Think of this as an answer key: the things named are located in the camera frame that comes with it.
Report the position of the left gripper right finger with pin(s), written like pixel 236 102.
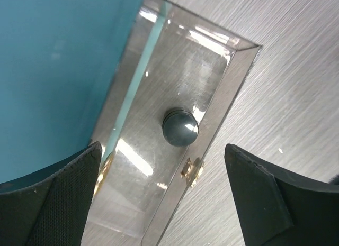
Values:
pixel 276 206

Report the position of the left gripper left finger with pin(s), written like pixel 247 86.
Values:
pixel 50 206

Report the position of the teal makeup drawer organizer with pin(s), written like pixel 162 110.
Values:
pixel 75 72

